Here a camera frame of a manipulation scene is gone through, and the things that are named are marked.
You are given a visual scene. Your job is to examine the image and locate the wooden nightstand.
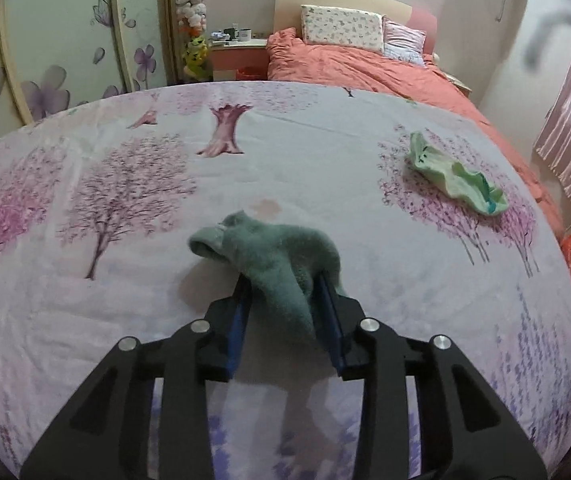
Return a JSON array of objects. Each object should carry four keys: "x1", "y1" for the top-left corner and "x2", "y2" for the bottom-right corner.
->
[{"x1": 443, "y1": 72, "x2": 472, "y2": 97}]

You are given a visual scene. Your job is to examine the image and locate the tree printed bed sheet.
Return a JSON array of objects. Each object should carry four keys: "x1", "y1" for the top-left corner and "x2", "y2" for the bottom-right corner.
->
[{"x1": 0, "y1": 80, "x2": 571, "y2": 480}]

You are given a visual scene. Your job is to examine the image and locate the flower printed wardrobe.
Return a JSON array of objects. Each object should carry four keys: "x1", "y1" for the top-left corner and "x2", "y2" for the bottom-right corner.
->
[{"x1": 0, "y1": 0, "x2": 171, "y2": 161}]

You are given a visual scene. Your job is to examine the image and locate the hanging stuffed toys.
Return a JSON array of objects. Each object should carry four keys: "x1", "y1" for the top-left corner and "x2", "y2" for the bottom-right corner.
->
[{"x1": 174, "y1": 0, "x2": 211, "y2": 81}]

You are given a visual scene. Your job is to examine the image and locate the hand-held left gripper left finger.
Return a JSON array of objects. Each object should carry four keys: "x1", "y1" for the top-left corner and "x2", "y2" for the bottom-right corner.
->
[{"x1": 20, "y1": 277, "x2": 254, "y2": 480}]

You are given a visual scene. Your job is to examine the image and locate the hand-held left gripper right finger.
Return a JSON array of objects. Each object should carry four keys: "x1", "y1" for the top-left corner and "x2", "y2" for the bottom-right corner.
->
[{"x1": 315, "y1": 275, "x2": 546, "y2": 480}]

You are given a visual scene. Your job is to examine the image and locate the floral pillow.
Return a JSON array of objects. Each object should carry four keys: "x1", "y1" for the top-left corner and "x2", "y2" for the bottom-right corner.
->
[{"x1": 299, "y1": 4, "x2": 386, "y2": 53}]

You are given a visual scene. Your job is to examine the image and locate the striped pink pillow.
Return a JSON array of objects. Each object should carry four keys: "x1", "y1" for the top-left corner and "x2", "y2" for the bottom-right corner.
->
[{"x1": 381, "y1": 17, "x2": 427, "y2": 66}]

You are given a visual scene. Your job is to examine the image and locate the teal green sock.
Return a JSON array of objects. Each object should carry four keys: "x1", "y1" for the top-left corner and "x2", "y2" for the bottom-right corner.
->
[{"x1": 188, "y1": 210, "x2": 349, "y2": 346}]

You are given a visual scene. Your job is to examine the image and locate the bed with salmon duvet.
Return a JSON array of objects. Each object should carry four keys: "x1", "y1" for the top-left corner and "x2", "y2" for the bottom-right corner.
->
[{"x1": 266, "y1": 27, "x2": 566, "y2": 241}]

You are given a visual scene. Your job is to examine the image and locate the pink white nightstand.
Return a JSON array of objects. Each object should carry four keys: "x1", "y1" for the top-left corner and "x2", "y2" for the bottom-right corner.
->
[{"x1": 209, "y1": 37, "x2": 269, "y2": 81}]

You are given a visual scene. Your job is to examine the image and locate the light green sock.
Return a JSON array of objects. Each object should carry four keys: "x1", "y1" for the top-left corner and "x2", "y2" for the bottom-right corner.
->
[{"x1": 404, "y1": 131, "x2": 509, "y2": 217}]

